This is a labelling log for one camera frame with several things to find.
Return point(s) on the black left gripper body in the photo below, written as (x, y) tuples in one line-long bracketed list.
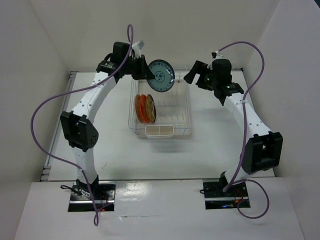
[(132, 65)]

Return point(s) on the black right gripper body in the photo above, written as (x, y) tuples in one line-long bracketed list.
[(207, 81)]

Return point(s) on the blue patterned plate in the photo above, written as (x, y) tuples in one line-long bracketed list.
[(164, 76)]

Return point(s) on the yellow patterned plate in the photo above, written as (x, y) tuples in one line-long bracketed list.
[(151, 109)]

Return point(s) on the cream patterned plate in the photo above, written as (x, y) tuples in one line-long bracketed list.
[(137, 108)]

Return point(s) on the orange plate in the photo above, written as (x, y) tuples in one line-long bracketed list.
[(143, 108)]

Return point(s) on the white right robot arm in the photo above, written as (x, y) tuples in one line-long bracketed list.
[(261, 147)]

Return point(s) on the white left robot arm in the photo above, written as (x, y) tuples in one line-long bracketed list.
[(78, 124)]

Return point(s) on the beige cutlery holder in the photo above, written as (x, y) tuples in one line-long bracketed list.
[(159, 131)]

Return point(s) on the white wire dish rack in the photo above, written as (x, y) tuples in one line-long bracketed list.
[(172, 107)]

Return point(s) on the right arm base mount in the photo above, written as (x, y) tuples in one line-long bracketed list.
[(215, 198)]

